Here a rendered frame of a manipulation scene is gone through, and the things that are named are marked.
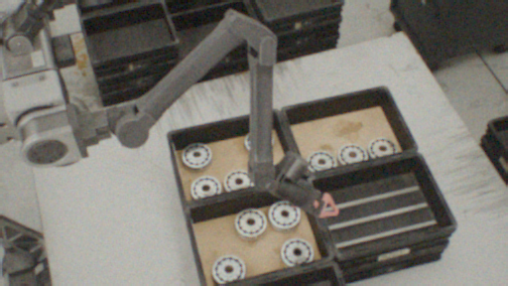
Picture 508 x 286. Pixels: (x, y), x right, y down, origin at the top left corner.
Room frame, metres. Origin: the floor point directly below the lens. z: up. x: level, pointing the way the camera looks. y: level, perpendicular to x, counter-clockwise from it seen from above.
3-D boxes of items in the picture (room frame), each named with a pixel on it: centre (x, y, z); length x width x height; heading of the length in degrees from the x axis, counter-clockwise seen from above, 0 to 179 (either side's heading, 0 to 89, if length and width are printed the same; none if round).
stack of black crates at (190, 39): (2.31, 0.18, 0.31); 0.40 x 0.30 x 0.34; 109
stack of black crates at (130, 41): (2.18, 0.56, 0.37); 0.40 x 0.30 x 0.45; 109
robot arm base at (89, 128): (0.98, 0.39, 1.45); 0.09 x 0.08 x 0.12; 19
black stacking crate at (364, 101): (1.36, -0.32, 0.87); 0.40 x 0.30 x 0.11; 105
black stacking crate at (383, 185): (1.07, -0.40, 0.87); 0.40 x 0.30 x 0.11; 105
